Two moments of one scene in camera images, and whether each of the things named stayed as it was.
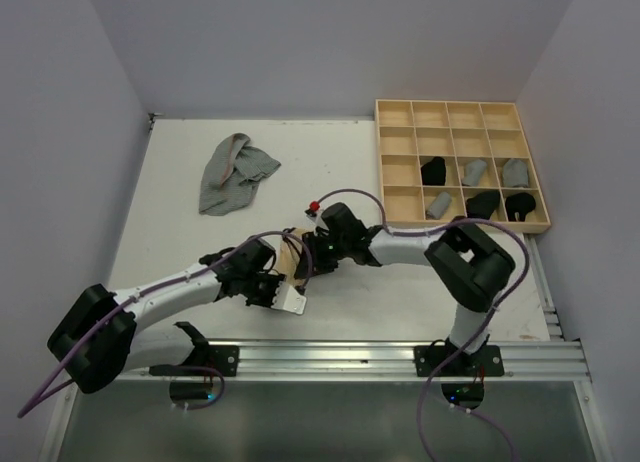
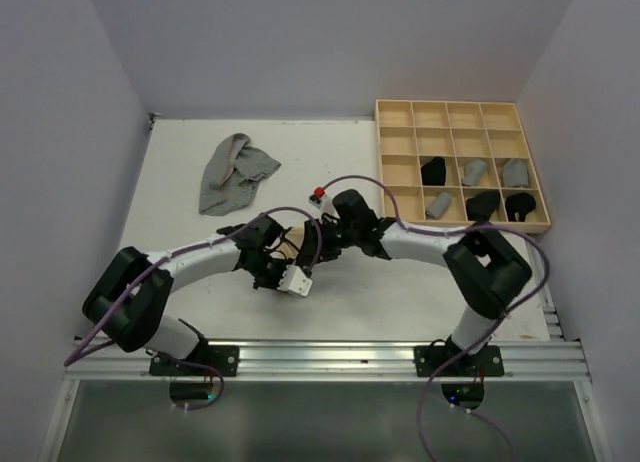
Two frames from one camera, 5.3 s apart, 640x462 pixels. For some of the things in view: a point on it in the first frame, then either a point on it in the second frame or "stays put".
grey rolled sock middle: [473, 173] stays put
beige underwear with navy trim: [291, 252] stays put
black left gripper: [275, 278] → [274, 284]
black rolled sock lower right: [520, 203] stays put
